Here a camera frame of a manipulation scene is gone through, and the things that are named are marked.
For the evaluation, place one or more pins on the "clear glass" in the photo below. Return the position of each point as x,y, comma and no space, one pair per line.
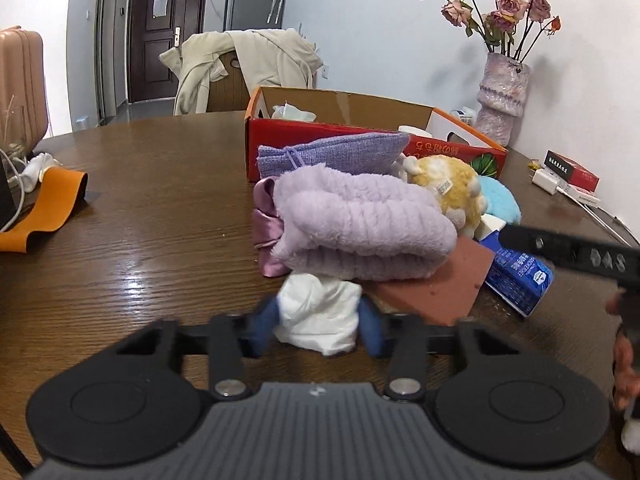
12,132

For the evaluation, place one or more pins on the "white tape roll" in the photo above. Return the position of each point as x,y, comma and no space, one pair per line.
415,130

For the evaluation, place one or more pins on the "person's right hand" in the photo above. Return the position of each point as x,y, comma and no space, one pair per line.
625,365

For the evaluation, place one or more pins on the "pink dried roses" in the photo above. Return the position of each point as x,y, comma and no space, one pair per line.
510,7

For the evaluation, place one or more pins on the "brown sponge sheet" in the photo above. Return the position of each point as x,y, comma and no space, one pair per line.
440,285

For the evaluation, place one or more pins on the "small yellow item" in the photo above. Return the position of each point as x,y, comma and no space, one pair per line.
533,165

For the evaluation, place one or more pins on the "small white container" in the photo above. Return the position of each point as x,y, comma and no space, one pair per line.
462,116

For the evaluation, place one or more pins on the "white wall socket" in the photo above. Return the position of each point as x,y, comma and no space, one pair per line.
325,71

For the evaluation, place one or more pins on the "white cloth bundle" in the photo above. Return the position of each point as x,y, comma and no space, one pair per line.
40,170

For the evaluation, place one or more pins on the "brown wooden chair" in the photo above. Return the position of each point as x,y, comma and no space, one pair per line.
227,90

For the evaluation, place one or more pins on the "beige coat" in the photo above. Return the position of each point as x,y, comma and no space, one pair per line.
270,60

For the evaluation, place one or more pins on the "white tissue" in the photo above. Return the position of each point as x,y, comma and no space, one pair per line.
320,312

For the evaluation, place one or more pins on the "red and black box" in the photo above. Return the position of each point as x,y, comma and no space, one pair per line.
575,172

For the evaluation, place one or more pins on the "white charger plug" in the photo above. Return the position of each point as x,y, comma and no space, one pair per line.
547,181

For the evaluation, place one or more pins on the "blue tissue packet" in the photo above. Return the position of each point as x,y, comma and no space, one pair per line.
520,280

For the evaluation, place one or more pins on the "white plastic bag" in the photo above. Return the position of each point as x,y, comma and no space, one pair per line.
292,112

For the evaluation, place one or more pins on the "pink satin cloth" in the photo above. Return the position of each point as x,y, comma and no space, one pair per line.
265,230

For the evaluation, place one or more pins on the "yellow plush toy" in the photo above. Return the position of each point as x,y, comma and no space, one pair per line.
450,185

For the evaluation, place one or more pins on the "blue fluffy puff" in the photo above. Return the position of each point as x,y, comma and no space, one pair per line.
500,202

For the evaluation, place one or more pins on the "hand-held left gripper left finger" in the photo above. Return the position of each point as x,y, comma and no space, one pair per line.
264,327

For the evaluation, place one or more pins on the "purple fluffy towel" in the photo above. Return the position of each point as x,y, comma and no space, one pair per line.
360,220

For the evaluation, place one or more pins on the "pink suitcase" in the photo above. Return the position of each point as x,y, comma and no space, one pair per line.
20,85

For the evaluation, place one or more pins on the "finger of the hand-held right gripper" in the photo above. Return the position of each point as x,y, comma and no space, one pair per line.
565,250

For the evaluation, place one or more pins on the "dark brown door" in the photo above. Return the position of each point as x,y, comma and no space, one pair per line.
160,35

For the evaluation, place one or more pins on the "orange cardboard box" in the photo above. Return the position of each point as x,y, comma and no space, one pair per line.
320,132

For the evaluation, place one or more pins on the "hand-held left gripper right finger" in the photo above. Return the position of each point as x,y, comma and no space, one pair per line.
371,327

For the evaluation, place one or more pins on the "pink textured vase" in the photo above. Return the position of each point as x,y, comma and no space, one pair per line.
502,95

